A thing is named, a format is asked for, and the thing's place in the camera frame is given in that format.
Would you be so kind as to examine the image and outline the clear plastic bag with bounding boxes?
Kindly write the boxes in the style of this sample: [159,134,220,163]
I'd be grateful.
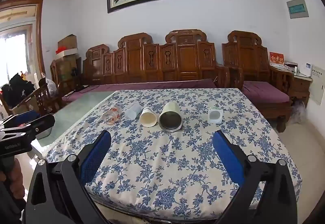
[291,100,307,123]

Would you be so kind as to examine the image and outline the long purple sofa cushion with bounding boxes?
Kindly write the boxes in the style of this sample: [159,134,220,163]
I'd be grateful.
[62,78,218,103]

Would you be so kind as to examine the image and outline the pile of black clothes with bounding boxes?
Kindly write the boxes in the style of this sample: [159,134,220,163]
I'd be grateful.
[1,73,35,108]

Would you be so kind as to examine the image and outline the white cardboard box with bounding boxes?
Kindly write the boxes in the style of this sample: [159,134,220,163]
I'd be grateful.
[56,49,78,59]

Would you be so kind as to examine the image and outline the grey wall electrical box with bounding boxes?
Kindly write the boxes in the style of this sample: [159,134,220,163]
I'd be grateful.
[286,0,309,19]

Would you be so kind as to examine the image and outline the white plastic bag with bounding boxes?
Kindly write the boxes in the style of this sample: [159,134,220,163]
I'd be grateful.
[38,73,59,100]

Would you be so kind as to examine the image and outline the person's left hand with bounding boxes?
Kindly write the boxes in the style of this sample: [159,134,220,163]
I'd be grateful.
[0,157,24,199]

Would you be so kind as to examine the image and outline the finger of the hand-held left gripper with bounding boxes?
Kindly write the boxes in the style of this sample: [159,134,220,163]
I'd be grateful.
[0,110,41,127]
[1,113,56,137]

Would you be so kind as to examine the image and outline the translucent plastic cup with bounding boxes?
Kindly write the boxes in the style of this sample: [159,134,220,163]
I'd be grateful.
[126,102,143,120]

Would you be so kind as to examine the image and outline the wooden side table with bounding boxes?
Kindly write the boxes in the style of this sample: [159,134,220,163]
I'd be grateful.
[289,72,313,109]

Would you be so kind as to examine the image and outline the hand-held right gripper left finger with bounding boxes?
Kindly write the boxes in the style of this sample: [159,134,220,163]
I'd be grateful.
[25,130,112,224]

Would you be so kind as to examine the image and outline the small wooden chair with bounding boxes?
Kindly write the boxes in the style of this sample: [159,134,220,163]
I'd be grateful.
[25,84,63,116]

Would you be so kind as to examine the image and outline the white wall panel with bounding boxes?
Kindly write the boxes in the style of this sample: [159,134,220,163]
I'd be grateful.
[308,64,323,106]

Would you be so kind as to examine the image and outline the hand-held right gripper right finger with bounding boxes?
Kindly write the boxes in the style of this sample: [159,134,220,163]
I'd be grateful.
[212,130,299,224]

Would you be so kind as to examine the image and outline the wooden door frame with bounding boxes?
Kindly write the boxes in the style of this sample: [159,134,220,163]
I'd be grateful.
[0,0,45,82]

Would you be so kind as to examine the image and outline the glass cup with red print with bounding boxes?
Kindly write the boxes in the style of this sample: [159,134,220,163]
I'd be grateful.
[103,106,123,125]

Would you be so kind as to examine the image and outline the white paper cup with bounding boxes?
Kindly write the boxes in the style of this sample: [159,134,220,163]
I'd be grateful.
[139,107,157,127]

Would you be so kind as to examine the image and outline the white square cup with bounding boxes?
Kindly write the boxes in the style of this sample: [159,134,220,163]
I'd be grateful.
[208,109,224,123]

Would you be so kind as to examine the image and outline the blue floral tablecloth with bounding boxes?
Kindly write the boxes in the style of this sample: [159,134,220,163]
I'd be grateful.
[42,88,302,221]

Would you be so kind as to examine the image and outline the long carved wooden sofa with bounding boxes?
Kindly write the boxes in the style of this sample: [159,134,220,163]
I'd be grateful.
[82,29,230,103]

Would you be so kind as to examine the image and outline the purple armchair cushion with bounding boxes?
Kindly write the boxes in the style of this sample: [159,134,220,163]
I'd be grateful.
[242,81,290,103]

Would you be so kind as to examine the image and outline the cream steel tumbler cup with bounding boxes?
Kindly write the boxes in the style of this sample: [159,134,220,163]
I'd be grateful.
[159,101,183,133]

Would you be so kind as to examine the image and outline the red printed box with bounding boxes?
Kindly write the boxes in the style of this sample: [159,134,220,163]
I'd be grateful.
[269,52,285,66]

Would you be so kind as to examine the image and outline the brown cardboard box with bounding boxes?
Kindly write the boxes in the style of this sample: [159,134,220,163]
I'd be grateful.
[57,34,78,50]

